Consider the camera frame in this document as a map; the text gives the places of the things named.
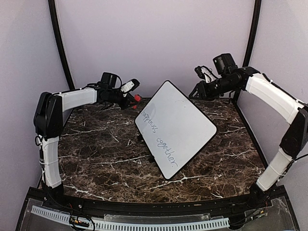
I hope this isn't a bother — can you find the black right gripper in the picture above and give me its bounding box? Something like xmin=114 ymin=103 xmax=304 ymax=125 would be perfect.
xmin=189 ymin=76 xmax=238 ymax=101

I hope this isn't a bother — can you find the red bone-shaped eraser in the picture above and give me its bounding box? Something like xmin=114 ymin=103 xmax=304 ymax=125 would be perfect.
xmin=134 ymin=94 xmax=142 ymax=102

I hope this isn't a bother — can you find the white whiteboard black frame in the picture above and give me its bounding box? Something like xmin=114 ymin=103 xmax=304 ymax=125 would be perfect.
xmin=135 ymin=80 xmax=217 ymax=180

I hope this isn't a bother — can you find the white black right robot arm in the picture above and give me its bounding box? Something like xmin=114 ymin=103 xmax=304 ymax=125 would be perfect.
xmin=189 ymin=66 xmax=308 ymax=192

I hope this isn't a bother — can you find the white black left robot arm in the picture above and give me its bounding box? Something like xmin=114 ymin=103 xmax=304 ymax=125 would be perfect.
xmin=34 ymin=87 xmax=141 ymax=190

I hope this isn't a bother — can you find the black right whiteboard foot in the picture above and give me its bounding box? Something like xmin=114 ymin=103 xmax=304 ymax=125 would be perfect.
xmin=148 ymin=156 xmax=155 ymax=163

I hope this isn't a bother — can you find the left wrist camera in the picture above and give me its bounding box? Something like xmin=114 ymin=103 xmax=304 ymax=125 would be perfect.
xmin=100 ymin=72 xmax=141 ymax=93

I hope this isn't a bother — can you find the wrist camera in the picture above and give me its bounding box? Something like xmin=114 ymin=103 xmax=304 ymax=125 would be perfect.
xmin=100 ymin=72 xmax=141 ymax=93
xmin=194 ymin=53 xmax=239 ymax=81

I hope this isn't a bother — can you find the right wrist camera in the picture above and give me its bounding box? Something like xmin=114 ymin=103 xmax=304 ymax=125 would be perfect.
xmin=194 ymin=53 xmax=239 ymax=81

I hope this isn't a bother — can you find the black right corner post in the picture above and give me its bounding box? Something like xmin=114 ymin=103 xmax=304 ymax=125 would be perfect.
xmin=242 ymin=0 xmax=262 ymax=67

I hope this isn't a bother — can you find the black corner post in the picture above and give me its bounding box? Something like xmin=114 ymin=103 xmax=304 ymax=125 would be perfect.
xmin=48 ymin=0 xmax=75 ymax=90
xmin=242 ymin=0 xmax=262 ymax=67

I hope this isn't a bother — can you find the black left corner post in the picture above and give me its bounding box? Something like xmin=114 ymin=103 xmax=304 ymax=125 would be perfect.
xmin=48 ymin=0 xmax=75 ymax=90

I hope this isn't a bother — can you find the black curved front rail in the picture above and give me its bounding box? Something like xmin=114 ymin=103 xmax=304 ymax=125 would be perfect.
xmin=36 ymin=190 xmax=266 ymax=218

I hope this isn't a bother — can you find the white slotted cable duct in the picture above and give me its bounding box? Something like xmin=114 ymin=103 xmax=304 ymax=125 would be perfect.
xmin=31 ymin=205 xmax=230 ymax=231

